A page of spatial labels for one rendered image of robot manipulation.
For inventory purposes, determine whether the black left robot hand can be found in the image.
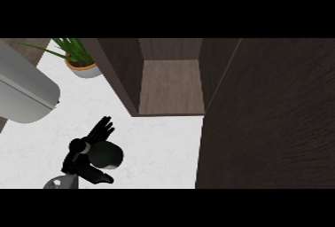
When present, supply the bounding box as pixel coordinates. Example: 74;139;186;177
61;115;117;185

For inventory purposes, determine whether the green potted plant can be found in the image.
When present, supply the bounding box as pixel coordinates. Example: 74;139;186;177
8;37;105;80

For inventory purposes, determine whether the dark brown cabinet door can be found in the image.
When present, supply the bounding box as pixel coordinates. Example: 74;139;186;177
194;37;335;190

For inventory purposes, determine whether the open brown wooden cabinet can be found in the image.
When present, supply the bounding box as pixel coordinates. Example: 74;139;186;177
80;37;242;118

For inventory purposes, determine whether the dark green wine bottle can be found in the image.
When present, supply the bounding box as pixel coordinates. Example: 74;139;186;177
83;140;126;171

